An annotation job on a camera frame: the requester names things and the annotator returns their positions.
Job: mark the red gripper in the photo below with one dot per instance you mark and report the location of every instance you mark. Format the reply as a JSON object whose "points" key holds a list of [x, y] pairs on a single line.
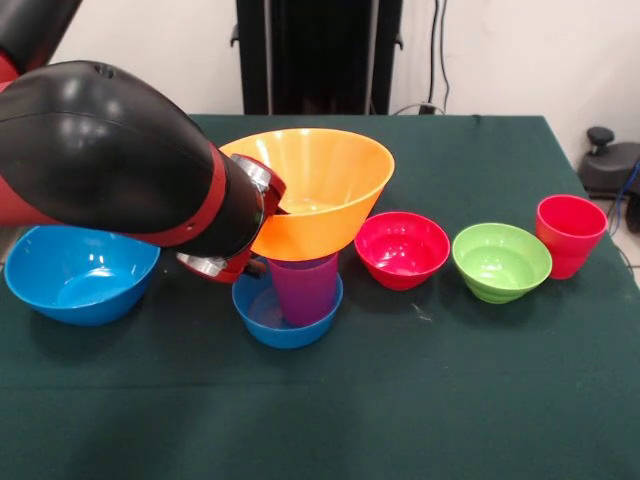
{"points": [[235, 274]]}

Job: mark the purple cup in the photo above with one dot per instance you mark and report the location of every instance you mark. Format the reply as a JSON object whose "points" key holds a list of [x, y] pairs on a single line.
{"points": [[305, 295]]}

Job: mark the large yellow bowl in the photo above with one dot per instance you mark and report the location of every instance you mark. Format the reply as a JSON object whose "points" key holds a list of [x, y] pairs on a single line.
{"points": [[330, 165]]}

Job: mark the small blue bowl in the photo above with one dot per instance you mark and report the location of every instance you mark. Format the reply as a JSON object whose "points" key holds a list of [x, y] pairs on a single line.
{"points": [[285, 337]]}

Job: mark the small pink bowl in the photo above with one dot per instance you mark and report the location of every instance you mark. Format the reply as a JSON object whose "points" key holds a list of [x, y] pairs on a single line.
{"points": [[400, 255]]}

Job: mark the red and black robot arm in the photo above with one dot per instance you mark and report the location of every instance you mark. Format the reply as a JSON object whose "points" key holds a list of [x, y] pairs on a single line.
{"points": [[100, 160]]}

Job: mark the dark green tablecloth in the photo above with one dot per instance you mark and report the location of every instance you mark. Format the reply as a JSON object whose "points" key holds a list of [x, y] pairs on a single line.
{"points": [[320, 400]]}

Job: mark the large blue bowl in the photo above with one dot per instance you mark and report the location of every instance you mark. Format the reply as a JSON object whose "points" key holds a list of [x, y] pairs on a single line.
{"points": [[55, 285]]}

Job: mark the small green bowl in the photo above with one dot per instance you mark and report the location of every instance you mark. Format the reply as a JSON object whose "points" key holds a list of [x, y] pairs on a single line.
{"points": [[500, 270]]}

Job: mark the red cup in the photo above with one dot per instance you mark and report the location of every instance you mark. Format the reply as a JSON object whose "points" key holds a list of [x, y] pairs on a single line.
{"points": [[570, 250]]}

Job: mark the black knob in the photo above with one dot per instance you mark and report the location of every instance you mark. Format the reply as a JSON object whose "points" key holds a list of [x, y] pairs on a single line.
{"points": [[600, 136]]}

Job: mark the grey stand base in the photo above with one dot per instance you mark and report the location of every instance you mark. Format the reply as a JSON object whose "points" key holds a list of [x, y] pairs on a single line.
{"points": [[612, 170]]}

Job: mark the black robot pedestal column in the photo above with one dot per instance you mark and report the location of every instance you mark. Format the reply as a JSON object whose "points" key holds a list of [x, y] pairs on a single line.
{"points": [[320, 60]]}

